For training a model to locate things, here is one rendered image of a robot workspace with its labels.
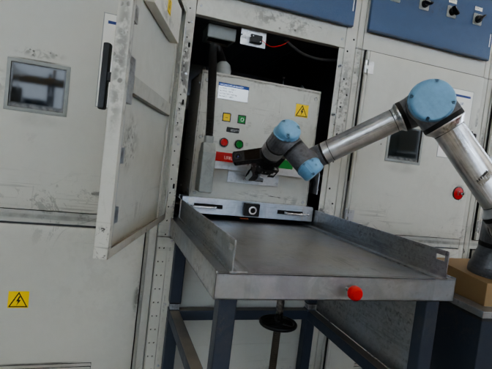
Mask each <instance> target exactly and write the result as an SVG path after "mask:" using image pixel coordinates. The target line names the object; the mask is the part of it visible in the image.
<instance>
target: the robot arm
mask: <svg viewBox="0 0 492 369"><path fill-rule="evenodd" d="M465 113H466V112H465V111H464V109H463V108H462V107H461V105H460V103H459V102H458V101H457V97H456V93H455V90H454V89H453V88H452V87H451V85H449V84H448V82H446V81H443V80H440V79H435V78H434V79H427V80H425V81H421V82H420V83H418V84H417V85H416V86H414V87H413V88H412V90H411V91H410V92H409V95H408V96H407V97H405V98H404V99H402V100H401V101H399V102H397V103H395V104H393V106H392V108H391V109H389V110H388V111H385V112H383V113H381V114H379V115H378V116H374V117H373V118H371V119H369V120H367V121H365V122H363V123H361V124H358V125H357V126H355V127H352V128H350V129H348V130H346V131H344V132H342V133H340V134H338V135H336V136H334V137H331V138H329V139H327V140H325V141H323V142H321V143H319V144H317V145H315V146H312V147H310V148H308V147H307V146H306V145H305V143H304V142H303V141H302V139H301V138H300V137H299V136H300V134H301V130H300V128H299V125H298V124H297V123H296V122H295V121H293V120H290V119H284V120H282V121H281V122H280V123H279V124H278V125H277V126H276V127H275V128H274V130H273V131H272V133H271V135H270V136H269V137H268V139H267V140H266V141H265V143H264V145H263V146H262V147H261V148H257V149H247V150H242V151H236V152H233V153H232V160H233V163H234V165H247V164H248V165H247V170H246V174H245V178H246V180H247V181H248V182H251V181H256V180H263V179H264V178H263V177H261V176H260V175H261V174H264V175H268V176H267V177H272V178H273V177H274V176H275V175H276V174H277V173H278V172H279V166H280V164H281V163H282V162H283V161H284V160H285V159H287V161H288V162H289V163H290V164H291V165H292V166H293V168H294V169H295V170H296V171H297V173H298V174H299V175H300V176H301V177H302V178H303V179H304V180H305V181H309V180H310V179H312V178H313V177H314V176H315V175H316V174H318V173H319V172H320V171H321V170H322V169H323V167H324V165H326V164H328V163H330V162H333V161H335V160H337V159H339V158H342V157H344V156H346V155H348V154H351V153H352V152H355V151H356V150H359V149H361V148H363V147H365V146H368V145H370V144H372V143H375V142H377V141H379V140H381V139H383V138H386V137H387V136H389V135H392V134H394V133H396V132H398V131H401V130H404V131H408V130H411V129H413V128H415V127H420V129H421V130H422V131H423V132H424V134H425V136H428V137H432V138H435V140H436V142H437V143H438V145H439V146H440V147H441V149H442V150H443V152H444V153H445V154H446V156H447V158H448V159H449V161H450V162H451V163H452V165H453V166H454V168H455V170H456V171H457V172H458V174H459V175H460V177H461V178H462V180H463V181H464V182H465V184H466V186H467V187H468V188H469V190H470V191H471V193H472V194H473V196H474V197H475V198H476V200H477V202H478V203H479V205H480V206H481V207H482V209H483V212H482V217H481V218H482V225H481V229H480V237H479V241H478V245H477V248H476V250H475V251H474V253H473V255H472V257H471V259H469V262H468V265H467V269H468V270H469V271H470V272H472V273H474V274H476V275H479V276H481V277H485V278H487V279H491V280H492V161H491V159H490V158H489V156H488V155H487V154H486V152H485V151H484V149H483V148H482V147H481V145H480V143H479V142H478V141H477V139H476V138H475V137H474V135H473V133H472V132H471V130H470V129H469V128H468V126H467V125H466V123H465V122H464V116H465ZM275 168H276V169H277V170H275ZM273 173H275V175H274V176H272V175H270V174H273Z"/></svg>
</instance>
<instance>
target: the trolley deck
mask: <svg viewBox="0 0 492 369"><path fill-rule="evenodd" d="M212 222H213V223H214V224H216V225H217V226H219V227H220V228H221V229H223V230H224V231H225V232H226V233H228V234H230V235H231V236H232V237H233V238H235V239H236V251H235V257H234V260H235V261H236V262H237V263H238V264H240V265H241V266H242V267H243V268H244V269H245V270H246V271H247V274H245V273H229V272H228V271H227V270H226V269H225V268H224V267H223V266H222V265H221V264H220V262H219V261H218V260H217V259H216V258H215V257H214V256H213V255H212V254H211V253H210V252H209V251H208V250H207V249H206V248H205V247H204V246H203V245H202V244H201V242H200V241H199V240H198V239H197V238H196V237H195V236H194V235H193V234H192V233H191V231H190V230H189V229H188V228H187V227H186V226H185V225H184V224H183V223H182V222H181V220H180V219H179V218H172V217H171V223H170V230H169V234H170V235H171V237H172V238H173V240H174V241H175V243H176V244H177V246H178V247H179V249H180V250H181V252H182V253H183V255H184V256H185V258H186V259H187V261H188V262H189V264H190V266H191V267H192V268H193V270H194V272H195V273H196V274H197V276H198V278H199V279H200V281H201V282H202V283H203V285H204V287H205V288H206V290H207V291H208V292H209V294H210V296H211V297H212V298H213V299H238V300H336V301H353V300H351V299H349V297H348V295H347V290H346V287H351V286H358V287H360V288H361V289H362V293H363V295H362V298H361V299H360V300H359V301H434V302H453V297H454V292H455V282H456V278H455V277H452V276H450V275H447V277H448V279H434V278H431V277H428V276H427V275H424V274H422V273H419V272H416V271H414V270H412V269H409V268H407V267H405V266H402V265H400V264H396V263H395V262H393V261H390V260H387V259H385V258H382V257H380V256H378V255H375V254H373V253H370V252H368V251H366V250H363V249H360V248H358V247H355V246H353V245H350V244H348V243H346V242H343V241H341V240H339V239H336V238H334V237H331V236H328V235H326V234H323V233H321V232H319V231H316V230H314V229H312V228H306V227H294V226H284V225H263V224H252V223H232V222H221V221H212Z"/></svg>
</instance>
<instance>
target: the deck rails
mask: <svg viewBox="0 0 492 369"><path fill-rule="evenodd" d="M179 219H180V220H181V222H182V223H183V224H184V225H185V226H186V227H187V228H188V229H189V230H190V231H191V233H192V234H193V235H194V236H195V237H196V238H197V239H198V240H199V241H200V242H201V244H202V245H203V246H204V247H205V248H206V249H207V250H208V251H209V252H210V253H211V254H212V255H213V256H214V257H215V258H216V259H217V260H218V261H219V262H220V264H221V265H222V266H223V267H224V268H225V269H226V270H227V271H228V272H229V273H245V274H247V271H246V270H245V269H244V268H243V267H242V266H241V265H240V264H238V263H237V262H236V261H235V260H234V257H235V251H236V239H235V238H233V237H232V236H231V235H230V234H228V233H226V232H225V231H224V230H223V229H221V228H220V227H219V226H217V225H216V224H214V223H213V222H212V221H211V220H209V219H208V218H207V217H205V216H204V215H202V214H201V213H200V212H199V211H197V210H196V209H194V208H193V207H192V206H191V205H189V204H188V203H186V202H185V201H183V200H182V204H181V212H180V217H179ZM309 228H312V229H314V230H316V231H319V232H321V233H323V234H326V235H328V236H331V237H334V238H336V239H339V240H341V241H343V242H346V243H348V244H350V245H353V246H355V247H358V248H360V249H363V250H366V251H368V252H370V253H373V254H375V255H378V256H380V257H382V258H385V259H387V260H390V261H393V262H395V263H396V264H400V265H402V266H404V267H407V268H409V269H412V270H414V271H416V272H419V273H422V274H424V275H427V276H428V277H431V278H434V279H448V277H447V269H448V263H449V258H450V252H449V251H446V250H442V249H439V248H437V247H433V246H430V245H426V244H423V243H420V242H416V241H414V240H411V239H407V238H404V237H401V236H397V235H394V234H391V233H387V232H385V231H381V230H378V229H375V228H371V227H369V226H366V225H362V224H359V223H355V222H352V221H350V220H345V219H343V218H340V217H336V216H333V215H329V214H327V213H323V212H320V211H318V219H317V226H316V227H309ZM231 244H232V245H233V250H231V249H230V245H231ZM437 253H438V254H441V255H443V256H445V259H444V261H442V260H439V259H437Z"/></svg>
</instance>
